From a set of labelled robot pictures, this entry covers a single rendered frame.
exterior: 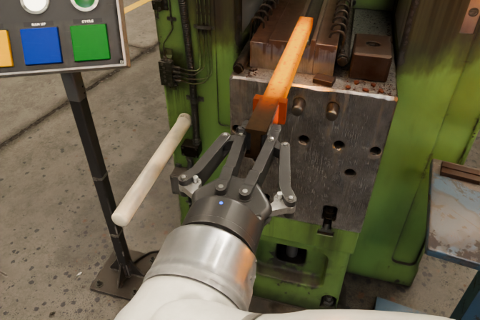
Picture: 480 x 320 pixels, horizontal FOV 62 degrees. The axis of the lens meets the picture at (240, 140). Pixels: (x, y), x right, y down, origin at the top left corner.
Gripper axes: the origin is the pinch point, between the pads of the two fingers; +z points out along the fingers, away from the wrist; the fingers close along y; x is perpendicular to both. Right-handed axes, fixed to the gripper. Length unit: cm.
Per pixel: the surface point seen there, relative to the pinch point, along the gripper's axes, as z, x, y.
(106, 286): 27, -106, -63
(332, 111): 34.3, -18.5, 8.4
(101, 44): 28, -6, -42
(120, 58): 28.9, -9.4, -38.3
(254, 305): 35, -106, -7
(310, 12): 65, -9, -2
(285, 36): 46.4, -8.0, -5.0
